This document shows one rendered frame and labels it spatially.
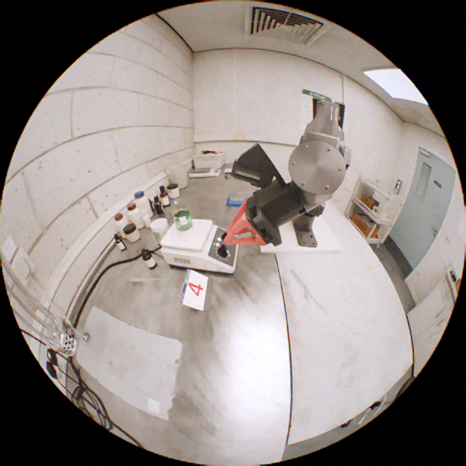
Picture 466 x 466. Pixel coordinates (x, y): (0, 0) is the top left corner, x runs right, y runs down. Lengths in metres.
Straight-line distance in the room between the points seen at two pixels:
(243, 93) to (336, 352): 1.98
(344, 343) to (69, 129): 1.00
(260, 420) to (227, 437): 0.08
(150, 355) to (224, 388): 0.16
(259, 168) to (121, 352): 0.44
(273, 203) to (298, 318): 0.26
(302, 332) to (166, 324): 0.30
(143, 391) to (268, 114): 2.02
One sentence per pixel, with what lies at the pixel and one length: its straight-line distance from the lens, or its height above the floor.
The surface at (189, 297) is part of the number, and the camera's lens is 0.32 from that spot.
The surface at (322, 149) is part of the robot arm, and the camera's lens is 0.15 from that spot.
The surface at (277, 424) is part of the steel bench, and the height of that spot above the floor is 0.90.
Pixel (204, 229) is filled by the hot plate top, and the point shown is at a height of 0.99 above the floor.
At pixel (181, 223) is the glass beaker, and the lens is 0.36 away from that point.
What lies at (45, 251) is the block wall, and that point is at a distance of 0.58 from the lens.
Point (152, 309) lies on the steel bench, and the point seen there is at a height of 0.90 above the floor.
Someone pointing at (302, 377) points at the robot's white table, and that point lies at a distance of 0.35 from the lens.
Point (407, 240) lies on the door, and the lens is 3.05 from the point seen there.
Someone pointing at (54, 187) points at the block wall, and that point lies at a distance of 0.59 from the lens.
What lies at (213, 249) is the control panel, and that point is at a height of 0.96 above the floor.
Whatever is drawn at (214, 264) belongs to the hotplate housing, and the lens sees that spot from 0.34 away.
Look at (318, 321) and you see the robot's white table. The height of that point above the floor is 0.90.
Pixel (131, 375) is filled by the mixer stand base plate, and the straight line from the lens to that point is 0.37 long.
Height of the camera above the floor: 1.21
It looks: 39 degrees down
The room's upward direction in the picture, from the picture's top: straight up
